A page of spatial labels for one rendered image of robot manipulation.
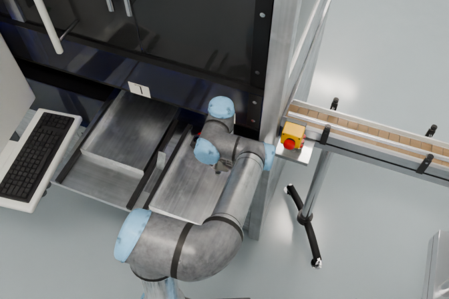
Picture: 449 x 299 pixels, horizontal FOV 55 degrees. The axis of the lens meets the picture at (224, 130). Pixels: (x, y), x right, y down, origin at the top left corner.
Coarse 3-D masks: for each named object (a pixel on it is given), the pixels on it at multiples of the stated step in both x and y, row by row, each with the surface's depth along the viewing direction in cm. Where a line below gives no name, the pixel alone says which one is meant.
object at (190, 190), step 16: (176, 160) 160; (192, 160) 161; (176, 176) 157; (192, 176) 157; (208, 176) 157; (224, 176) 157; (160, 192) 153; (176, 192) 153; (192, 192) 153; (208, 192) 153; (160, 208) 150; (176, 208) 150; (192, 208) 150; (208, 208) 150
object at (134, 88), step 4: (132, 84) 162; (136, 84) 161; (132, 88) 164; (136, 88) 163; (144, 88) 161; (148, 88) 160; (132, 92) 166; (136, 92) 165; (140, 92) 164; (144, 92) 163; (148, 92) 162; (148, 96) 164
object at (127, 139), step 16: (128, 96) 179; (112, 112) 174; (128, 112) 174; (144, 112) 174; (160, 112) 174; (176, 112) 170; (96, 128) 166; (112, 128) 169; (128, 128) 169; (144, 128) 169; (160, 128) 169; (96, 144) 165; (112, 144) 165; (128, 144) 165; (144, 144) 165; (160, 144) 164; (112, 160) 157; (128, 160) 161; (144, 160) 161
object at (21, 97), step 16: (0, 48) 160; (0, 64) 161; (16, 64) 171; (0, 80) 163; (16, 80) 172; (0, 96) 165; (16, 96) 174; (32, 96) 185; (0, 112) 166; (16, 112) 176; (0, 128) 168; (16, 128) 179; (0, 144) 170
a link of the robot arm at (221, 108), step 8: (224, 96) 127; (208, 104) 125; (216, 104) 124; (224, 104) 124; (232, 104) 124; (208, 112) 125; (216, 112) 123; (224, 112) 123; (232, 112) 124; (224, 120) 124; (232, 120) 127; (232, 128) 131
